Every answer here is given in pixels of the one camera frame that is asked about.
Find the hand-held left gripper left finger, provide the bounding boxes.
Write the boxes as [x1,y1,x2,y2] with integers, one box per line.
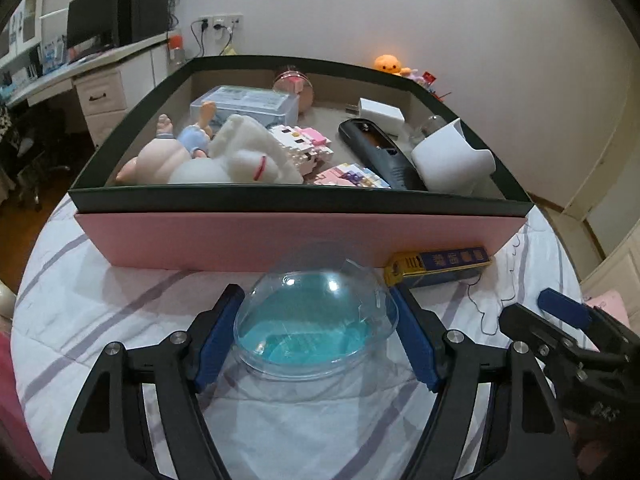
[50,282,246,480]

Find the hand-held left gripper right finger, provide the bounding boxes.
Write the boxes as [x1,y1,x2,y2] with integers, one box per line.
[387,285,581,480]

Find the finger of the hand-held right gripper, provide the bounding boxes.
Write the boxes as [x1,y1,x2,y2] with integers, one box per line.
[499,303,584,367]
[537,287,640,357]

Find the clear dome with teal base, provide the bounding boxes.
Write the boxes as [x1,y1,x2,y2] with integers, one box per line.
[232,241,402,383]

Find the dark green storage box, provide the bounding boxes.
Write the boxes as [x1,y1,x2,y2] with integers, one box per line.
[67,55,535,272]

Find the pastel block toy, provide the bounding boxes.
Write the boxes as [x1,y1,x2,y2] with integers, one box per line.
[312,161,392,190]

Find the pink pig doll figure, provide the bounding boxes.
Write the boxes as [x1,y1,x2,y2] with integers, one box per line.
[116,101,221,186]

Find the pink round case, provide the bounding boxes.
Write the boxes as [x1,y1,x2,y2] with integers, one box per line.
[273,65,316,111]

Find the pink cloth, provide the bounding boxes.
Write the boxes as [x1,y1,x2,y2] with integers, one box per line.
[585,291,627,327]

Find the yellow blue packet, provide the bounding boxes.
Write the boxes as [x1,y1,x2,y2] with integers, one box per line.
[384,246,493,290]

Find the striped white blanket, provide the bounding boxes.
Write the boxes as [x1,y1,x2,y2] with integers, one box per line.
[10,192,583,480]

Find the cream door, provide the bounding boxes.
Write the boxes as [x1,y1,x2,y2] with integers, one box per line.
[560,75,640,281]

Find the white cup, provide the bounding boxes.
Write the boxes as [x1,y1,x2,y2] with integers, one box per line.
[410,117,497,196]

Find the white plush toy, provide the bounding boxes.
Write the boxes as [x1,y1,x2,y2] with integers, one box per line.
[167,114,305,186]

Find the black remote control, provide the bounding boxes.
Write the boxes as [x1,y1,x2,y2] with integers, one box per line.
[338,118,427,191]

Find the pink white block toy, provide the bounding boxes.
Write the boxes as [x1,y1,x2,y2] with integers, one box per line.
[267,125,333,177]

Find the white charger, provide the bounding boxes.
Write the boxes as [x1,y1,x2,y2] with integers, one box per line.
[345,97,405,137]

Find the clear blue plastic box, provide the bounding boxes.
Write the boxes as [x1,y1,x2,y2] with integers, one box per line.
[189,85,300,128]

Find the black office chair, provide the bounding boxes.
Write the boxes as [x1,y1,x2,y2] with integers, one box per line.
[0,105,71,211]

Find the orange octopus plush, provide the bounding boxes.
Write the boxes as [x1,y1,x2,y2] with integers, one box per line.
[374,54,412,77]

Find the white desk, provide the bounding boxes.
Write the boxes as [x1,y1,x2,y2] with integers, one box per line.
[0,30,178,106]

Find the blue white box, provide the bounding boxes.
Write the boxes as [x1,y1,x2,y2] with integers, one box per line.
[40,35,68,73]

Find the black computer tower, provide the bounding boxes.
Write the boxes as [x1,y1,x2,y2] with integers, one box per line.
[117,0,172,46]

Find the black computer monitor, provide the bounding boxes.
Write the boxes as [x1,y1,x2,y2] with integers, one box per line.
[66,0,121,53]

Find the white hutch cabinet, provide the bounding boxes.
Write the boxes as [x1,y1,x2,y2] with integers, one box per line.
[0,0,44,56]

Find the black power cable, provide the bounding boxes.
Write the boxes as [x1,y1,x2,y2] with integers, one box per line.
[190,19,233,58]

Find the white wall outlet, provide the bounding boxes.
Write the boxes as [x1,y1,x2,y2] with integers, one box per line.
[199,12,244,31]

